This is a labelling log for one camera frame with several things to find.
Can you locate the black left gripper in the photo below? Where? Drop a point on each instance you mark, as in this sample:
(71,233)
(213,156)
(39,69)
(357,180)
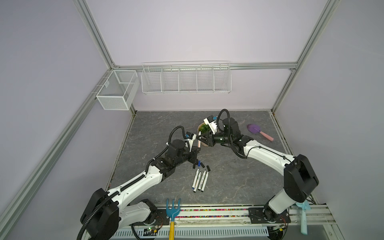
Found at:
(193,153)

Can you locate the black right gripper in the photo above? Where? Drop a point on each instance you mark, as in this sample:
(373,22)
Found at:
(209,140)

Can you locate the white whiteboard marker blue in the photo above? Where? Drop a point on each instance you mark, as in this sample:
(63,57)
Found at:
(195,179)

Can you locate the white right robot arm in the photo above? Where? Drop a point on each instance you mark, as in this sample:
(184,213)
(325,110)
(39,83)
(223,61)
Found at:
(299,176)

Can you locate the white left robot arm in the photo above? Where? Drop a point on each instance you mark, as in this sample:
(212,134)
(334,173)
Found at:
(108,211)

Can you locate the beige pot with green plant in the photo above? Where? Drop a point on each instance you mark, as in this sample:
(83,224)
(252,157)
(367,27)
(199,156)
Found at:
(203,128)

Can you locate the white mesh box basket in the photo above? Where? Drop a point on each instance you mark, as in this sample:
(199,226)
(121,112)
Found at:
(119,90)

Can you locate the light blue trowel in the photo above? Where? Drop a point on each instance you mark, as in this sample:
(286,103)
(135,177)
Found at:
(304,206)

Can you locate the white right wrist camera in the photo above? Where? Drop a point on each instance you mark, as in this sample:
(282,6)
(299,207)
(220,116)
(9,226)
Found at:
(211,121)

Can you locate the purple trowel pink handle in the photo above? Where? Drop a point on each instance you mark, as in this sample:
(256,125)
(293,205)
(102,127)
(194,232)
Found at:
(253,128)

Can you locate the blue rake yellow handle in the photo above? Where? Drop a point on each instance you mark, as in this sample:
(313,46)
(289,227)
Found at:
(172,213)

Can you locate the white wire wall shelf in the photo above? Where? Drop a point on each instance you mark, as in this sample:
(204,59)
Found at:
(186,77)

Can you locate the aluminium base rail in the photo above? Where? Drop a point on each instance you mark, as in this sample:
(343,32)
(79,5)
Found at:
(234,222)

